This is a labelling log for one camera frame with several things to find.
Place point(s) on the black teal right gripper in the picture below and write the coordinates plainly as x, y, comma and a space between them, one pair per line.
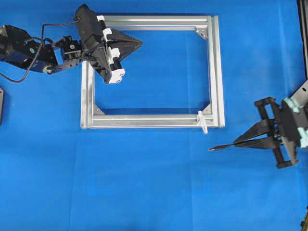
290, 123

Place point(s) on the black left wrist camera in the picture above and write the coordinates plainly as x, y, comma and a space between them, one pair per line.
88, 27

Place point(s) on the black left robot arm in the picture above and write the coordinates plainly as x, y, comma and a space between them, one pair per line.
39, 54

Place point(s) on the dark plate at left edge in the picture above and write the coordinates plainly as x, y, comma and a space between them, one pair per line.
1, 103

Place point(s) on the black vertical rail right edge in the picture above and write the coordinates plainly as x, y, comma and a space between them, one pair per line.
303, 18

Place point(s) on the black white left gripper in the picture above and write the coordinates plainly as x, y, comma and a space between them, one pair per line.
106, 58

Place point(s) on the silver aluminium extrusion frame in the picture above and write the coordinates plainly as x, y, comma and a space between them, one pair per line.
213, 116

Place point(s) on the grey metal base plate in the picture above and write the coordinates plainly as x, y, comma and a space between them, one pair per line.
300, 97

